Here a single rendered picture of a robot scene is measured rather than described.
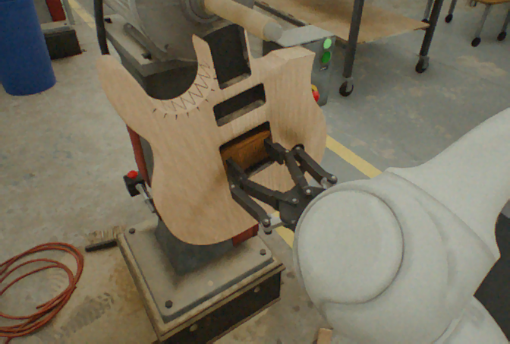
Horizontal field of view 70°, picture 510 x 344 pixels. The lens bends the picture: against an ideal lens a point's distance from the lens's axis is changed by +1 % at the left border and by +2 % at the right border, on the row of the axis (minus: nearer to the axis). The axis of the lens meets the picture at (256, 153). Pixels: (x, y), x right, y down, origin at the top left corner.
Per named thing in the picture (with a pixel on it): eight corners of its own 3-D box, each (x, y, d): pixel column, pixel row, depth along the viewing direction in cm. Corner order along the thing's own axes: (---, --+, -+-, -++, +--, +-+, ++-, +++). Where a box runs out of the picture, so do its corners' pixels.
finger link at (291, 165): (303, 195, 51) (313, 193, 51) (281, 146, 59) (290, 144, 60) (305, 213, 54) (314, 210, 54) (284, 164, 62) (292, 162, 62)
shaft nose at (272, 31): (269, 18, 52) (279, 26, 54) (260, 33, 53) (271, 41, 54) (277, 22, 51) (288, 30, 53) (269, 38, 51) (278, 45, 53)
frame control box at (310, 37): (221, 108, 112) (215, 23, 97) (277, 90, 122) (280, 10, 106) (266, 147, 96) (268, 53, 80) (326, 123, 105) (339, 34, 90)
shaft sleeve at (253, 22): (209, -12, 64) (223, -2, 66) (201, 5, 65) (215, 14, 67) (269, 14, 52) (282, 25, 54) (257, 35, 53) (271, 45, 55)
